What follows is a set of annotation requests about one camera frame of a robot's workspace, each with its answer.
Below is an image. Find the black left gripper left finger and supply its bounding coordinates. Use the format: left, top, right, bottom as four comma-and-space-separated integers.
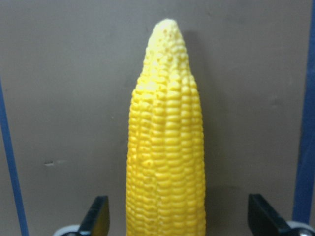
78, 196, 109, 236

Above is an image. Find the yellow corn cob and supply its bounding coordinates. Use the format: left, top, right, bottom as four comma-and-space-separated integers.
126, 19, 206, 236

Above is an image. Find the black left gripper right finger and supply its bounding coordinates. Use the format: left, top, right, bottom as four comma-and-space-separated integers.
248, 194, 294, 236

